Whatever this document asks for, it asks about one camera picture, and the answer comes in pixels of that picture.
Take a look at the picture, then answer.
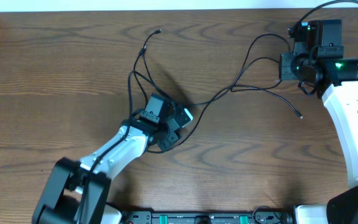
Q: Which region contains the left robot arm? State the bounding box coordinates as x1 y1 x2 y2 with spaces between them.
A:
32 94 193 223

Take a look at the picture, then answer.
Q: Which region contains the black usb cable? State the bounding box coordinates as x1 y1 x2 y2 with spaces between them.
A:
132 29 304 155

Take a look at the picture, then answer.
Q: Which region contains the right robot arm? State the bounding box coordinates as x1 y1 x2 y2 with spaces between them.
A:
279 19 358 223

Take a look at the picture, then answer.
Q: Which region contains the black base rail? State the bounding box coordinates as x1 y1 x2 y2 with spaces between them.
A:
104 203 358 224

